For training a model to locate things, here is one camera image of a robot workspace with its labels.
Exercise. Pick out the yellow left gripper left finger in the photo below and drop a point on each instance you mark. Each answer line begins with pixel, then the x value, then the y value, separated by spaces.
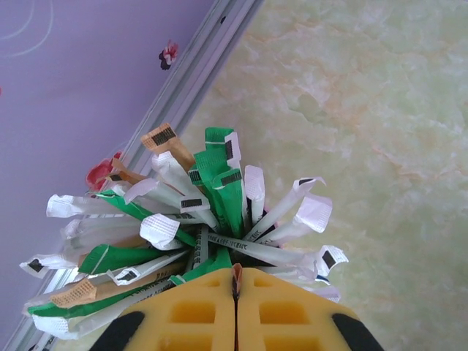
pixel 190 314

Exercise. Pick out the white sachet stick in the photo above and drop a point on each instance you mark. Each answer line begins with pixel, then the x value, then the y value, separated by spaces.
pixel 254 190
pixel 55 325
pixel 73 206
pixel 140 188
pixel 95 228
pixel 172 175
pixel 292 199
pixel 314 214
pixel 278 249
pixel 146 268
pixel 55 261
pixel 204 219
pixel 321 292
pixel 159 230

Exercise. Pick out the brown sachet stick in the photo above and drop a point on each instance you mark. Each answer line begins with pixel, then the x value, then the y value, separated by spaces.
pixel 73 294
pixel 179 153
pixel 131 177
pixel 235 274

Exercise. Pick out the pink cup with straws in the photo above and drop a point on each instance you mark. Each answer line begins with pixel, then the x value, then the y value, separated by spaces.
pixel 203 58

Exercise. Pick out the green sachet stick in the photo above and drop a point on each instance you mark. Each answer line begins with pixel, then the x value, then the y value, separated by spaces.
pixel 217 135
pixel 109 256
pixel 230 208
pixel 219 259
pixel 210 162
pixel 47 311
pixel 124 205

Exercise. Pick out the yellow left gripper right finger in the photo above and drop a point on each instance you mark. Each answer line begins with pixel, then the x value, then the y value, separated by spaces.
pixel 285 314

